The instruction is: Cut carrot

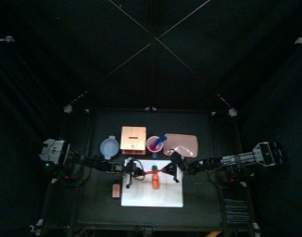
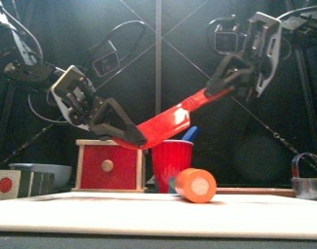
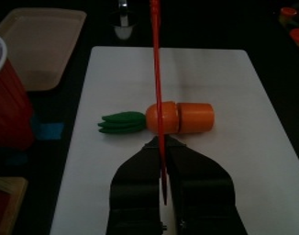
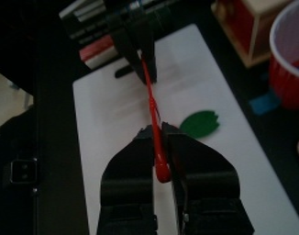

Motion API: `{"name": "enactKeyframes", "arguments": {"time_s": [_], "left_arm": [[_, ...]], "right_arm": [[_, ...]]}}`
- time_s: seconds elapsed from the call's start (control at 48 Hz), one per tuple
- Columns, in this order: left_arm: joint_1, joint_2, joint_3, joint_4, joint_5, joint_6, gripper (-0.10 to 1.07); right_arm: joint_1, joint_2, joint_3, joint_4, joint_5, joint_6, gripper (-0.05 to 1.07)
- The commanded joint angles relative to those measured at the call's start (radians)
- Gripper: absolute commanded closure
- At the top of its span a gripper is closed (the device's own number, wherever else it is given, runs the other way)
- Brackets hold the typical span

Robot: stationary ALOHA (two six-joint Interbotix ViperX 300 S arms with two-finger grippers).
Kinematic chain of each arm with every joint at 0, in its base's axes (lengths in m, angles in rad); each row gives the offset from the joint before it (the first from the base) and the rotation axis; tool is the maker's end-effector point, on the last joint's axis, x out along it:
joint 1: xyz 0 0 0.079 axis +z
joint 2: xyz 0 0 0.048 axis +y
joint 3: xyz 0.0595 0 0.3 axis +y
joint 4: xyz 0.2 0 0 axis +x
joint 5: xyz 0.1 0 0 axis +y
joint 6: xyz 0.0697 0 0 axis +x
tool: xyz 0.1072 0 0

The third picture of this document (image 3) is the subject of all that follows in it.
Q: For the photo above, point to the orange toy carrot tip piece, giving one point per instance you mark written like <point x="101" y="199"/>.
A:
<point x="197" y="117"/>

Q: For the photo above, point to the white plastic cutting board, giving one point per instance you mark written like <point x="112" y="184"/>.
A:
<point x="116" y="76"/>

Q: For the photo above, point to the small wooden box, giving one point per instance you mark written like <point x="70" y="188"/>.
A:
<point x="11" y="211"/>

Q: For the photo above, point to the red toy knife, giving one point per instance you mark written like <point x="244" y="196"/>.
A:
<point x="157" y="61"/>

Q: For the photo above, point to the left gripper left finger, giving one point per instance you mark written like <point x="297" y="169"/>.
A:
<point x="136" y="189"/>

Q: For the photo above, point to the toy carrot piece with leaves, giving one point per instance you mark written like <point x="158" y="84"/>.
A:
<point x="172" y="117"/>

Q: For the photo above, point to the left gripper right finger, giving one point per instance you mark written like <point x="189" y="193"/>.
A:
<point x="205" y="195"/>

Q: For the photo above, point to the red plastic cup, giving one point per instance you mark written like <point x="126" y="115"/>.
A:
<point x="9" y="107"/>

